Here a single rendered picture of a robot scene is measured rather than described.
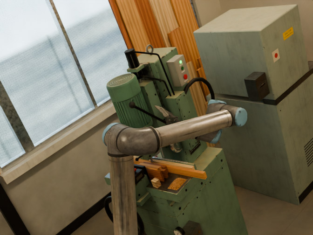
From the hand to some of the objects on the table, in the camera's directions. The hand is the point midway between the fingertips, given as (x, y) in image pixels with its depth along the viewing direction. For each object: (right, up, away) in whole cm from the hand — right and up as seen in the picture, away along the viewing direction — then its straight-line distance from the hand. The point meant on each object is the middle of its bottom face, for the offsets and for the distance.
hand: (150, 119), depth 221 cm
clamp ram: (-6, -36, +29) cm, 47 cm away
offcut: (+4, -38, +20) cm, 43 cm away
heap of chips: (+15, -36, +15) cm, 42 cm away
